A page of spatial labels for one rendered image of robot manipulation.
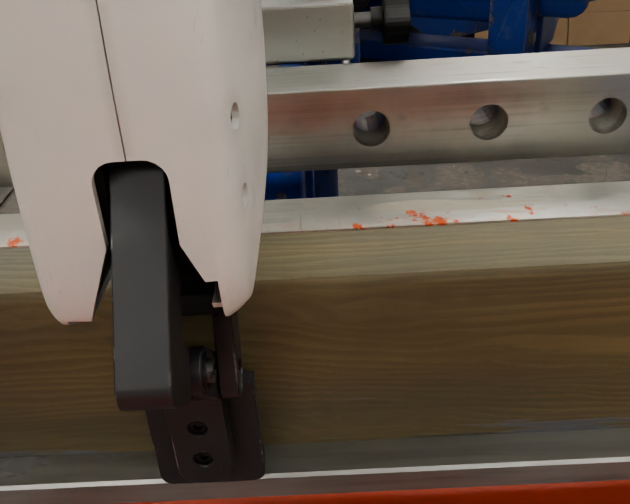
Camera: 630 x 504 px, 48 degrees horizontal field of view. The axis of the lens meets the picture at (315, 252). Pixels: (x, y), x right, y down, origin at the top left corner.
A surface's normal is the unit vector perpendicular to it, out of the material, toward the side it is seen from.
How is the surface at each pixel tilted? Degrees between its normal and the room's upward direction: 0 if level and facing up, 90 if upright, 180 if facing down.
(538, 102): 90
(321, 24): 90
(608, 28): 72
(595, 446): 0
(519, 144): 90
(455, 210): 0
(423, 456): 0
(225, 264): 92
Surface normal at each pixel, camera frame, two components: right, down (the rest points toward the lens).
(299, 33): 0.01, 0.51
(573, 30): 0.00, 0.23
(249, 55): 0.99, 0.02
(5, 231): -0.05, -0.85
